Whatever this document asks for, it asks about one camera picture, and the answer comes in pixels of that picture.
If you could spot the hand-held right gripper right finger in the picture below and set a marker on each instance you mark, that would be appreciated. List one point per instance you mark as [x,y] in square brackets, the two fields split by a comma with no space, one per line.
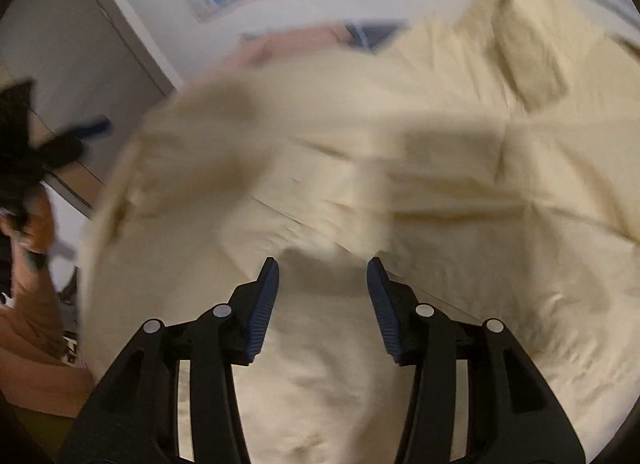
[384,314]

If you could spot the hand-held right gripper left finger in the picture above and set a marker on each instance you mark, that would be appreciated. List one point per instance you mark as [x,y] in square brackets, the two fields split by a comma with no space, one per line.
[261,314]

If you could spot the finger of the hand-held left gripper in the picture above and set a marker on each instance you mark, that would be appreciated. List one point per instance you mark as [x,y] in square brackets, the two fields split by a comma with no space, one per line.
[90,130]

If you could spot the cream elastic-waist garment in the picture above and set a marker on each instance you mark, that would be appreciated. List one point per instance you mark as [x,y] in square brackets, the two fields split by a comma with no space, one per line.
[400,184]

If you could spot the person's left forearm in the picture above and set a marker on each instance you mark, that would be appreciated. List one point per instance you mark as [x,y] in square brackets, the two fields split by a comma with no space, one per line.
[32,304]

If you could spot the person's left hand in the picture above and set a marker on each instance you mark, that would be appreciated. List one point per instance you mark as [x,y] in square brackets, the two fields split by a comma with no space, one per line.
[36,229]

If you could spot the grey cabinet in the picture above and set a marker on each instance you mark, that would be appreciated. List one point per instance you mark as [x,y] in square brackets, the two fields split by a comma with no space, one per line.
[75,44]

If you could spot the pink cloth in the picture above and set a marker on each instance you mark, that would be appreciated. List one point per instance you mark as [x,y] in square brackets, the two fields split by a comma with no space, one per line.
[280,44]

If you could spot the blue grey striped bed sheet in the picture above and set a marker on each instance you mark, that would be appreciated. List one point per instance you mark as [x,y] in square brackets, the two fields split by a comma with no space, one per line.
[375,33]

